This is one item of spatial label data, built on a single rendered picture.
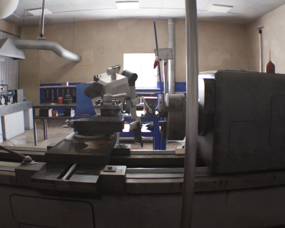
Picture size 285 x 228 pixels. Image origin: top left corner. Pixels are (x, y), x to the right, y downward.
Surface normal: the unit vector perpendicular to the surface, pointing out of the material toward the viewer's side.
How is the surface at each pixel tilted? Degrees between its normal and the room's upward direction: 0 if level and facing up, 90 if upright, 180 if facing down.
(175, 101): 46
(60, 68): 90
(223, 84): 90
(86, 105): 90
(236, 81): 90
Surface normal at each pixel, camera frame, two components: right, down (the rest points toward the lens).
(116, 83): 0.46, -0.36
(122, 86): 0.66, 0.36
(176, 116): 0.00, 0.00
